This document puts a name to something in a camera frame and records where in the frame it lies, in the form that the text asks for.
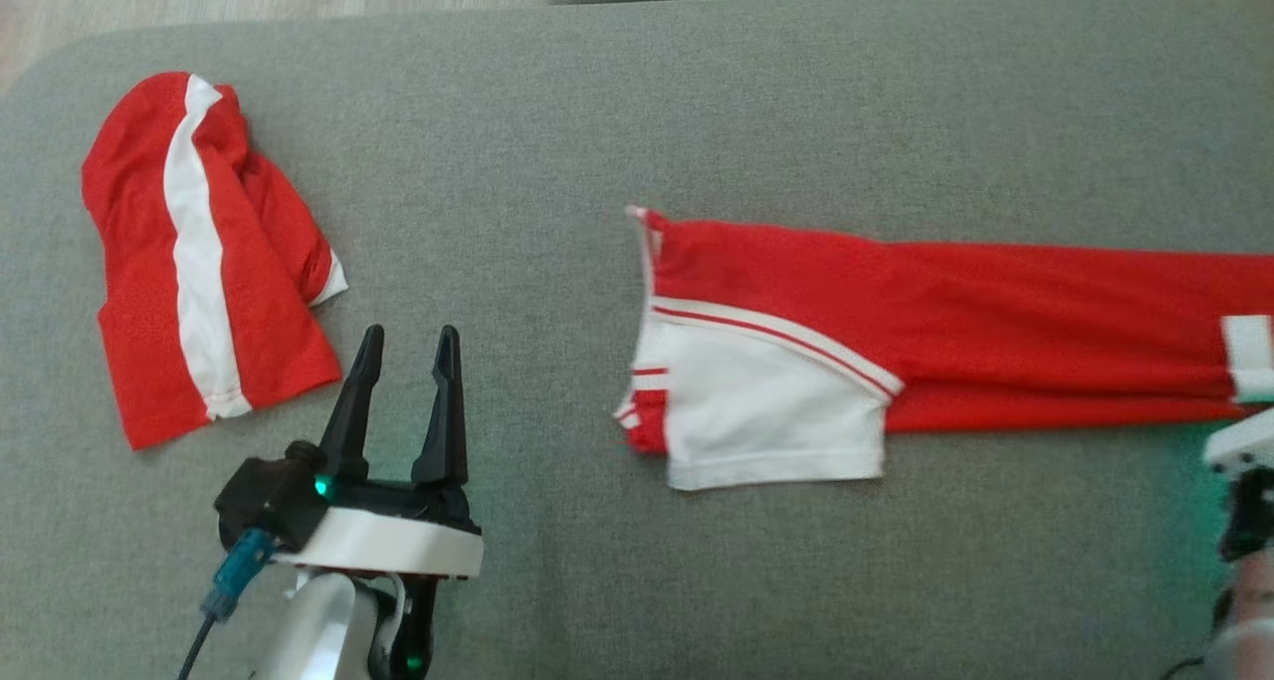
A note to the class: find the red Bulls jersey white sleeves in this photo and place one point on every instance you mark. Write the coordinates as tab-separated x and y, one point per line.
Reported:
946	302

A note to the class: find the red shorts with white stripe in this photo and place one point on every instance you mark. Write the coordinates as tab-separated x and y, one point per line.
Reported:
139	262

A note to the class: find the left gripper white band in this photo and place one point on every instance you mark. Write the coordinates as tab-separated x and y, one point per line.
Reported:
398	546

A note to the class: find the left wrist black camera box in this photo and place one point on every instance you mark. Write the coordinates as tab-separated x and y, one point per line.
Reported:
264	496

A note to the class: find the right robot arm silver white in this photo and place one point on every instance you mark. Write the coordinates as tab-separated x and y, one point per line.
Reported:
1254	521

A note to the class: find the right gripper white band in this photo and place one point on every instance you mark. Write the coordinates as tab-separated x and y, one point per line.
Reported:
1249	441

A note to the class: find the large grey sofa seat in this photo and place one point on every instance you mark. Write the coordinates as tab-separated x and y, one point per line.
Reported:
557	113

